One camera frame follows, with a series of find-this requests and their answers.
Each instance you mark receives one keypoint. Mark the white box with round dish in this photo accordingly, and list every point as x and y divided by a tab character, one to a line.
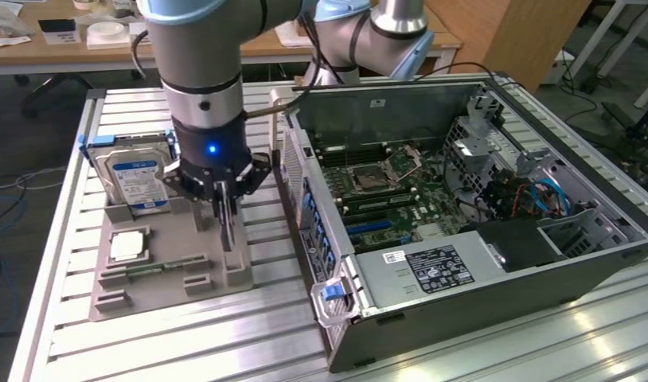
108	37

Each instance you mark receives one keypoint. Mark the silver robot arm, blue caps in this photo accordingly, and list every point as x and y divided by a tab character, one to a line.
197	59

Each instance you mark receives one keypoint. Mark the blue plastic case latch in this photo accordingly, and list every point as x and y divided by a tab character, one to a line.
332	293

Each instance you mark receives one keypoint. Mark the stack of white papers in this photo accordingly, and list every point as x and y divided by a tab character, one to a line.
289	40

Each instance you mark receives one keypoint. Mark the green motherboard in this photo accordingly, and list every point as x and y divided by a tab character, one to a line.
426	215

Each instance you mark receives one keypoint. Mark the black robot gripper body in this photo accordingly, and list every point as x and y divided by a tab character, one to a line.
213	139

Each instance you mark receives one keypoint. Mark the small paper label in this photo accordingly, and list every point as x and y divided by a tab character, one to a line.
12	40

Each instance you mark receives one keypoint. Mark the clear plastic bag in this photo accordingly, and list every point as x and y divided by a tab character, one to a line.
3	16

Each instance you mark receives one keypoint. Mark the hard disk with blue bracket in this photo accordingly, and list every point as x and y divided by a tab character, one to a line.
128	179

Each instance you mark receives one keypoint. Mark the wooden desk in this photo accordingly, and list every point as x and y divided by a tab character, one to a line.
64	55

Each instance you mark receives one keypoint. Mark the installed RAM stick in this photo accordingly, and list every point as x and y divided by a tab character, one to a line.
383	205
380	197

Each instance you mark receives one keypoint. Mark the dark open PC case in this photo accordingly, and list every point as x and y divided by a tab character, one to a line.
463	318

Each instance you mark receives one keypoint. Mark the black expansion slot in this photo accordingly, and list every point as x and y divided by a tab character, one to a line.
364	218

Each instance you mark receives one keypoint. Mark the plain white box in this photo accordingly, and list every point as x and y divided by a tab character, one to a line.
137	30

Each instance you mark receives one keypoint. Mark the CPU socket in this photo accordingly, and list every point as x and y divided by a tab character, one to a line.
368	179

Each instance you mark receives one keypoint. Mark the blue expansion slot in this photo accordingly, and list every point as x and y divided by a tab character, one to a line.
370	227

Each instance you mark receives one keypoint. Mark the silver CPU chip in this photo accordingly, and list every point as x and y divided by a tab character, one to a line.
126	246

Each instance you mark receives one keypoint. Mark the green RAM stick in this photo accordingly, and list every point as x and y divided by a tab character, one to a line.
144	271

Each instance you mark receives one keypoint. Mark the metal socket cover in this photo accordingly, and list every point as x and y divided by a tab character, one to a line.
407	159

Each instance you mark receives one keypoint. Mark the white box with black label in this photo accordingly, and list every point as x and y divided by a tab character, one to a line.
60	33

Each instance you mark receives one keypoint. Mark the grey metal drive bracket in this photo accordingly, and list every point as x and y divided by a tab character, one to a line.
595	223

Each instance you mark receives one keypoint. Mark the wooden cabinet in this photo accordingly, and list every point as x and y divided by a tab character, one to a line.
515	40

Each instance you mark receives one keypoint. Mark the perforated metal disk bay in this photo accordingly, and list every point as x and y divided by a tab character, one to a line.
474	151

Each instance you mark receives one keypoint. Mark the white desk leg frame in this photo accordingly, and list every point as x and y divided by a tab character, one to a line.
601	36

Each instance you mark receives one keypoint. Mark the grey parts rack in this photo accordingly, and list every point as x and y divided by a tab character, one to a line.
165	286

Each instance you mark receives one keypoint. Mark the grey power supply unit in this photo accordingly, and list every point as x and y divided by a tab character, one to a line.
388	278

